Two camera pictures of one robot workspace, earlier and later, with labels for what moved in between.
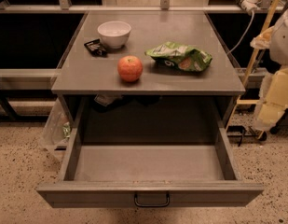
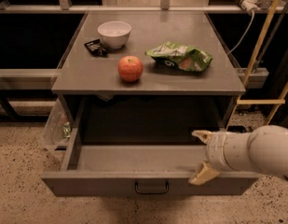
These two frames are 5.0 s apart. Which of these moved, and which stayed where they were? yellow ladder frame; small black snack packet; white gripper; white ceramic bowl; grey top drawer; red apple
Moved: grey top drawer; white gripper
Stayed: small black snack packet; white ceramic bowl; yellow ladder frame; red apple
